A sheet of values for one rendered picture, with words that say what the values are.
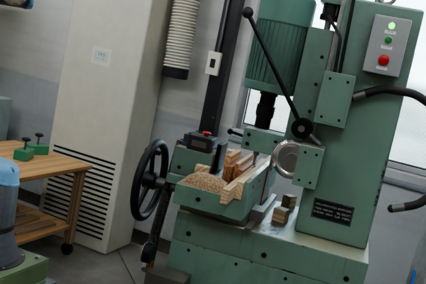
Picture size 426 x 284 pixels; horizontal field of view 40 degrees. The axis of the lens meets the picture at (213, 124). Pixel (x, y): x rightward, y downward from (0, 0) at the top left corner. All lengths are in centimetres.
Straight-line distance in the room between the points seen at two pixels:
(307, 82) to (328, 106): 16
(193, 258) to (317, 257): 37
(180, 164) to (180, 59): 143
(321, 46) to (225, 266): 72
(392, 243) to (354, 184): 145
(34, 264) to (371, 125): 103
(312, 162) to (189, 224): 41
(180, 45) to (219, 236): 170
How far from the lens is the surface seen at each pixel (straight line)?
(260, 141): 187
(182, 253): 181
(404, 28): 170
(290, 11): 180
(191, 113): 343
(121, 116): 331
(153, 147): 194
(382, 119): 176
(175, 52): 327
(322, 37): 180
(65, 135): 353
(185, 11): 328
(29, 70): 408
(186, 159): 190
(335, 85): 167
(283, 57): 180
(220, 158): 193
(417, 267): 251
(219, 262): 178
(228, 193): 155
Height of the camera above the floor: 131
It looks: 8 degrees down
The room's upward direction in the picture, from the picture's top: 12 degrees clockwise
